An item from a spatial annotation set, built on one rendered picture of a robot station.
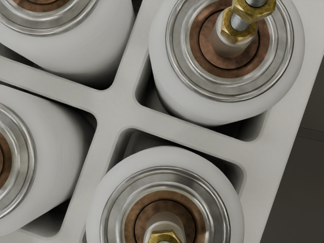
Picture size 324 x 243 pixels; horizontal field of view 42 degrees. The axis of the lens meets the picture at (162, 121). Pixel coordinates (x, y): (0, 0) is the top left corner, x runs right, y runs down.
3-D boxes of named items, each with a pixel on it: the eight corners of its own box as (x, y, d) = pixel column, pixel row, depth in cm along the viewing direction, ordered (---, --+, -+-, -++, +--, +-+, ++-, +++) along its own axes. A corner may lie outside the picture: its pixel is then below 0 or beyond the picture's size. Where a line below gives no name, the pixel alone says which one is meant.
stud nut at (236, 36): (262, 23, 22) (265, 19, 21) (242, 49, 22) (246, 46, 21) (232, 1, 22) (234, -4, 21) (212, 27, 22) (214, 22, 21)
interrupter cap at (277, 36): (316, 28, 25) (320, 24, 25) (241, 128, 25) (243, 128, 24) (215, -47, 26) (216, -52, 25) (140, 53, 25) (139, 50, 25)
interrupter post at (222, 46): (256, 36, 25) (269, 20, 22) (232, 68, 25) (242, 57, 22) (223, 12, 25) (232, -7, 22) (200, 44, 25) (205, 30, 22)
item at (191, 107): (268, 72, 43) (342, 23, 25) (212, 147, 43) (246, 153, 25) (193, 16, 43) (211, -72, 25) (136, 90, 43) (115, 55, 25)
